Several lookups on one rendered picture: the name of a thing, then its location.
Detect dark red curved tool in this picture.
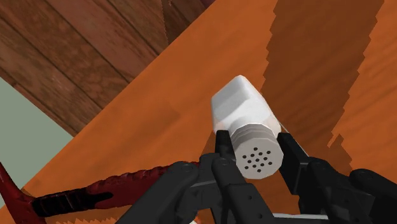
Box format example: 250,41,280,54
0,160,201,224

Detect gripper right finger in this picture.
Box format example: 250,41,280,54
277,132,397,224

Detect white salt shaker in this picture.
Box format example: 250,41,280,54
211,74,284,179

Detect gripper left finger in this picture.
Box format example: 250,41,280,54
115,129,275,224

